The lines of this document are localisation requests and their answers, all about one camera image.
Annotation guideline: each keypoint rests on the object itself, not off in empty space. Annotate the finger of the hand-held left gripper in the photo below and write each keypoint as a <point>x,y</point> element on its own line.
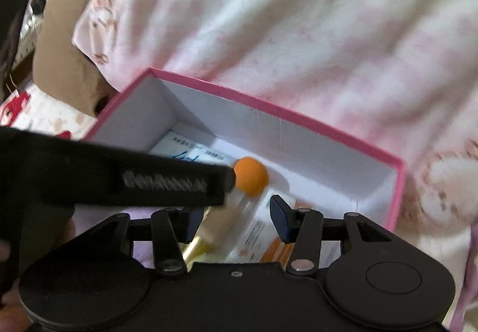
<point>229,179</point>

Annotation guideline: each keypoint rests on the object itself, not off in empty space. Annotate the grey cat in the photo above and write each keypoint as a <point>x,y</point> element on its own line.
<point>37,4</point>

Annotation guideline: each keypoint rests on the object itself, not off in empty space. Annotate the pink cardboard box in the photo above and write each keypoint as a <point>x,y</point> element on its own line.
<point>261,138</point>

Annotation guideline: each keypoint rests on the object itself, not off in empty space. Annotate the blue white tissue pack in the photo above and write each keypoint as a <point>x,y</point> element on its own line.
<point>175,147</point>

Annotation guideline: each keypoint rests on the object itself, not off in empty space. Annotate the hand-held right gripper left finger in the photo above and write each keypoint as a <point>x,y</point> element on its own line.
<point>193,223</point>

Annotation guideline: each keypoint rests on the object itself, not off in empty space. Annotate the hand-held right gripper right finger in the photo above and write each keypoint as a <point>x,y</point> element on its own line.
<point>282,220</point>

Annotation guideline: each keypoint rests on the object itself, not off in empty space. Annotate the orange ball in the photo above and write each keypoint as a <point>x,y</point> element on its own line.
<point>251,176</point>

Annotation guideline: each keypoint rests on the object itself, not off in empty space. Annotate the patterned cloth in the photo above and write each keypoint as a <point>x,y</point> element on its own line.
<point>28,29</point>

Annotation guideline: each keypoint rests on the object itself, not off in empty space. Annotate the brown pillow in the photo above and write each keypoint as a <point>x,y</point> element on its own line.
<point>63,56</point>

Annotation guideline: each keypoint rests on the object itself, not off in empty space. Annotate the orange white mask pack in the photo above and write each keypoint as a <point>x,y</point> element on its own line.
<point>261,235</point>

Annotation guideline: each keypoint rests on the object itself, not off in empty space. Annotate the pink printed pillow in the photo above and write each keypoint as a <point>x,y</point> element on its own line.
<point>280,18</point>

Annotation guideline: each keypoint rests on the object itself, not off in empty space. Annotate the beige gold cosmetic bottle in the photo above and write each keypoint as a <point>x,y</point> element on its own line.
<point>220,222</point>

